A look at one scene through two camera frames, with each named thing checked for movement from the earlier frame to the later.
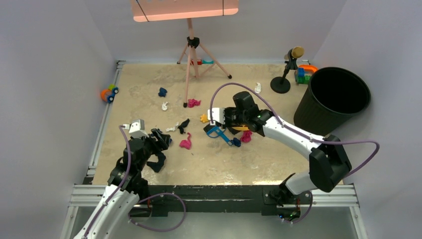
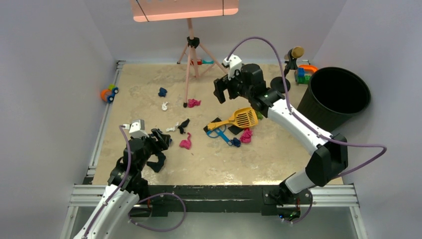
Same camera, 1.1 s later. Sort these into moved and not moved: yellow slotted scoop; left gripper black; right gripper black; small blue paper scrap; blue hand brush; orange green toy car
Moved: yellow slotted scoop; right gripper black
Not moved: left gripper black; blue hand brush; orange green toy car; small blue paper scrap
